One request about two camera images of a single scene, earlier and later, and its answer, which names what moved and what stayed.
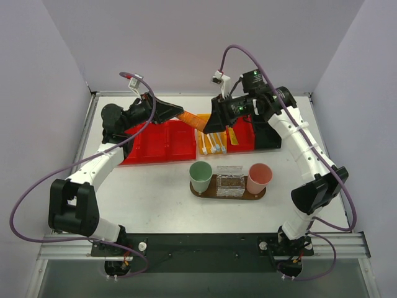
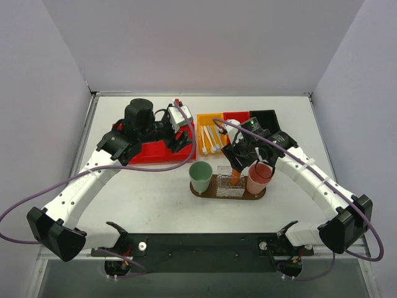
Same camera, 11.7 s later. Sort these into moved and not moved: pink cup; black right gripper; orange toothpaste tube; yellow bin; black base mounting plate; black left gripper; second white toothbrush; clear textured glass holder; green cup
Moved: black left gripper; orange toothpaste tube; black right gripper
Not moved: pink cup; clear textured glass holder; yellow bin; black base mounting plate; green cup; second white toothbrush
